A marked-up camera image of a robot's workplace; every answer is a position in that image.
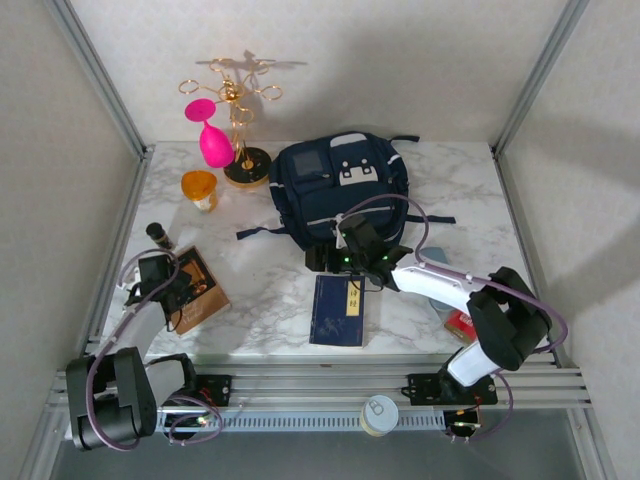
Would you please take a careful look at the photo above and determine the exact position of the navy blue student backpack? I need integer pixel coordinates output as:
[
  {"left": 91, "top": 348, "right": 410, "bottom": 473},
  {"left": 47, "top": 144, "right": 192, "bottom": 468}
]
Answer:
[{"left": 236, "top": 130, "right": 456, "bottom": 251}]

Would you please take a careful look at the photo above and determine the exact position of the navy blue book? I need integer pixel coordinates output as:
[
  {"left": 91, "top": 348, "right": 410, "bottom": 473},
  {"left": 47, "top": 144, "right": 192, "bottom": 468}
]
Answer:
[{"left": 308, "top": 273, "right": 367, "bottom": 349}]

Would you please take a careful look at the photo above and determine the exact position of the red box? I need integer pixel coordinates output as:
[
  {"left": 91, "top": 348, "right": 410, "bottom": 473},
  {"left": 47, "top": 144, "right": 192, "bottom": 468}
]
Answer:
[{"left": 443, "top": 308, "right": 481, "bottom": 346}]

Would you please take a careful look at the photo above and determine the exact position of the brown book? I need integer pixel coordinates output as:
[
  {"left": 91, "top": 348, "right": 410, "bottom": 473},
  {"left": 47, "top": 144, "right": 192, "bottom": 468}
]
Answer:
[{"left": 164, "top": 244, "right": 232, "bottom": 337}]

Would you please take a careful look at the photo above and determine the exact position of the gold wire glass rack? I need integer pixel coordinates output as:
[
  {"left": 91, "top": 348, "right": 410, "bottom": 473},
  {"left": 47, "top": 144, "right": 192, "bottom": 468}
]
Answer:
[{"left": 178, "top": 57, "right": 281, "bottom": 190}]

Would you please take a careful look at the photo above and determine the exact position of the tin can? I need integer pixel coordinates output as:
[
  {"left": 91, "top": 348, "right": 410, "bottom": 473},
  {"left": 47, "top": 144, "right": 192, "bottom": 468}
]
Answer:
[{"left": 360, "top": 394, "right": 400, "bottom": 438}]

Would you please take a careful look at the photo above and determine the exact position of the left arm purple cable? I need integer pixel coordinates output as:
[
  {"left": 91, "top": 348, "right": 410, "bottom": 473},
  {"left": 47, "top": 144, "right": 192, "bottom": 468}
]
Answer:
[{"left": 84, "top": 247, "right": 224, "bottom": 449}]

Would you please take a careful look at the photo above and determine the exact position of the grey-blue pencil case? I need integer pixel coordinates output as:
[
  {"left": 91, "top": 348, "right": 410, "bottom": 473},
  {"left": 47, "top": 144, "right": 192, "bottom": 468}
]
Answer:
[{"left": 417, "top": 246, "right": 459, "bottom": 314}]

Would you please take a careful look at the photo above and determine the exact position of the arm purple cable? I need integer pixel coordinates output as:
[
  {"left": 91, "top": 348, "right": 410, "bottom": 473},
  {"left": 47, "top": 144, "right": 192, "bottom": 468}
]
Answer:
[
  {"left": 84, "top": 247, "right": 224, "bottom": 449},
  {"left": 337, "top": 193, "right": 569, "bottom": 446}
]

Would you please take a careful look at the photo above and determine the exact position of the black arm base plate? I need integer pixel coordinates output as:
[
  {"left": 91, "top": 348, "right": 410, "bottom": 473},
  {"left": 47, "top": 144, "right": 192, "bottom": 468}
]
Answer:
[
  {"left": 192, "top": 374, "right": 234, "bottom": 407},
  {"left": 408, "top": 373, "right": 499, "bottom": 407}
]

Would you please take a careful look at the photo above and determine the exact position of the aluminium frame cross rail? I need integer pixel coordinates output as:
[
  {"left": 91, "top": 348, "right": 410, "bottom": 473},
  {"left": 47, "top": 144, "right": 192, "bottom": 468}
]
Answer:
[{"left": 47, "top": 364, "right": 594, "bottom": 414}]

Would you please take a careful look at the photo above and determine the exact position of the aluminium table side rail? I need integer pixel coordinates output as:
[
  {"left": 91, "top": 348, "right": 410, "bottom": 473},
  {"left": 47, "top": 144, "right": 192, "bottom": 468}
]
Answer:
[
  {"left": 79, "top": 147, "right": 154, "bottom": 356},
  {"left": 492, "top": 144, "right": 571, "bottom": 369}
]

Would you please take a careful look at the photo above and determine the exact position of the pink wine glass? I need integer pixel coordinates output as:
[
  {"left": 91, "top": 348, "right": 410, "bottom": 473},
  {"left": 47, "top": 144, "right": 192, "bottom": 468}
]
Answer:
[{"left": 184, "top": 98, "right": 236, "bottom": 170}]

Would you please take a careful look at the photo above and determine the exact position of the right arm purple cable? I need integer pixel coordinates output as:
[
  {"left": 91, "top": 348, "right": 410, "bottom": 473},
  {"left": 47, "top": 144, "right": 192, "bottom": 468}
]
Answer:
[{"left": 337, "top": 193, "right": 569, "bottom": 446}]

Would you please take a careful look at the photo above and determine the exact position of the slanted aluminium frame post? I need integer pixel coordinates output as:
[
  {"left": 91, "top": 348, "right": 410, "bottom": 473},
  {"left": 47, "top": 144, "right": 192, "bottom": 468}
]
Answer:
[
  {"left": 492, "top": 0, "right": 594, "bottom": 159},
  {"left": 42, "top": 0, "right": 154, "bottom": 161}
]

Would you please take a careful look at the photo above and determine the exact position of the small dark bottle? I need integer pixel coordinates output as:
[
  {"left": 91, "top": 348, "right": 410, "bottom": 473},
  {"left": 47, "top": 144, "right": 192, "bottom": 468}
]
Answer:
[{"left": 145, "top": 222, "right": 177, "bottom": 251}]

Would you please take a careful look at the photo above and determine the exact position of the grey slotted cable duct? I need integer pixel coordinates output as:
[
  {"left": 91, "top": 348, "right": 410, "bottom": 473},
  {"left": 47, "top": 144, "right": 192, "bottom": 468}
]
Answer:
[{"left": 154, "top": 410, "right": 446, "bottom": 432}]

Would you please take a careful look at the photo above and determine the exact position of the orange plastic cup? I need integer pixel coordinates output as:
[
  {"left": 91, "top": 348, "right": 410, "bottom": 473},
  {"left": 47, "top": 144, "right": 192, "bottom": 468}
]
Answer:
[{"left": 180, "top": 169, "right": 220, "bottom": 215}]

